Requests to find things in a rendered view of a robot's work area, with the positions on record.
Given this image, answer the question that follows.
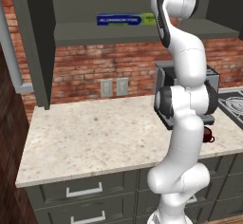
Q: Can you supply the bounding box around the dark red mug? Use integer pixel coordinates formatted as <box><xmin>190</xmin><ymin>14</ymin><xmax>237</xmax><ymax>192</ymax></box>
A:
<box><xmin>202</xmin><ymin>125</ymin><xmax>216</xmax><ymax>144</ymax></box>

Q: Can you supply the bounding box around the dark grey cabinet door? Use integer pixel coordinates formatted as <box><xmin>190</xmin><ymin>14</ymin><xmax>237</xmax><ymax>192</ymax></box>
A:
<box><xmin>205</xmin><ymin>0</ymin><xmax>243</xmax><ymax>41</ymax></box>
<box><xmin>8</xmin><ymin>0</ymin><xmax>57</xmax><ymax>111</ymax></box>

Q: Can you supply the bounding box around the grey coffee machine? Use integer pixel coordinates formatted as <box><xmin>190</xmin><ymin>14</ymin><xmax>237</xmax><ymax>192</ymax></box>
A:
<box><xmin>153</xmin><ymin>60</ymin><xmax>221</xmax><ymax>131</ymax></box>

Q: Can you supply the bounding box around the dark grey drawer front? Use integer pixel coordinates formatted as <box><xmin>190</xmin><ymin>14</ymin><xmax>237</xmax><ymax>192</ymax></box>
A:
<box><xmin>138</xmin><ymin>156</ymin><xmax>223</xmax><ymax>192</ymax></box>
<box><xmin>32</xmin><ymin>192</ymin><xmax>138</xmax><ymax>224</ymax></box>
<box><xmin>40</xmin><ymin>170</ymin><xmax>140</xmax><ymax>211</ymax></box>
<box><xmin>136</xmin><ymin>183</ymin><xmax>216</xmax><ymax>224</ymax></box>

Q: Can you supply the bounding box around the blue foil box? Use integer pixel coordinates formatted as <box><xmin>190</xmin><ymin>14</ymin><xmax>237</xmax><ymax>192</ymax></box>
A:
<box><xmin>96</xmin><ymin>12</ymin><xmax>144</xmax><ymax>27</ymax></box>

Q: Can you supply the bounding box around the green box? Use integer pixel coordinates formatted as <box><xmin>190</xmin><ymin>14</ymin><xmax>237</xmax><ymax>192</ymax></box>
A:
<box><xmin>140</xmin><ymin>12</ymin><xmax>158</xmax><ymax>26</ymax></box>

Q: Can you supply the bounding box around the black hob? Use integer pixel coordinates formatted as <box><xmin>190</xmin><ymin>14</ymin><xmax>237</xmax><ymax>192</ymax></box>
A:
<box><xmin>217</xmin><ymin>87</ymin><xmax>243</xmax><ymax>131</ymax></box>

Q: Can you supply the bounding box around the dark grey base cupboard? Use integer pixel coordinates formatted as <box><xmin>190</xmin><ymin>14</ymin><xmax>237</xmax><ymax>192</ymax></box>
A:
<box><xmin>208</xmin><ymin>152</ymin><xmax>243</xmax><ymax>221</ymax></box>

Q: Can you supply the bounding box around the grey wall outlet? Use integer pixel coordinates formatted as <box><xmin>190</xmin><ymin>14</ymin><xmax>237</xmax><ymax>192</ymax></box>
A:
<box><xmin>116</xmin><ymin>77</ymin><xmax>130</xmax><ymax>97</ymax></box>
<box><xmin>100</xmin><ymin>79</ymin><xmax>114</xmax><ymax>99</ymax></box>

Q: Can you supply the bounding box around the white drawer handle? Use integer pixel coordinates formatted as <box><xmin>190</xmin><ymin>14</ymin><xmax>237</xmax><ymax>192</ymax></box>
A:
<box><xmin>185</xmin><ymin>194</ymin><xmax>198</xmax><ymax>204</ymax></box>
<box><xmin>69</xmin><ymin>210</ymin><xmax>107</xmax><ymax>224</ymax></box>
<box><xmin>65</xmin><ymin>181</ymin><xmax>104</xmax><ymax>199</ymax></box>

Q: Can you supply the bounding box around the dark grey wall cabinet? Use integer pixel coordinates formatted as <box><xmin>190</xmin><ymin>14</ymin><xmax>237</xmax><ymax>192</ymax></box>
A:
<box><xmin>49</xmin><ymin>0</ymin><xmax>240</xmax><ymax>47</ymax></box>

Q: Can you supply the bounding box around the grey wall trim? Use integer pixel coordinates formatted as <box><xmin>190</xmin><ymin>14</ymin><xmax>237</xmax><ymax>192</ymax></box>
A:
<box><xmin>0</xmin><ymin>0</ymin><xmax>35</xmax><ymax>95</ymax></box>

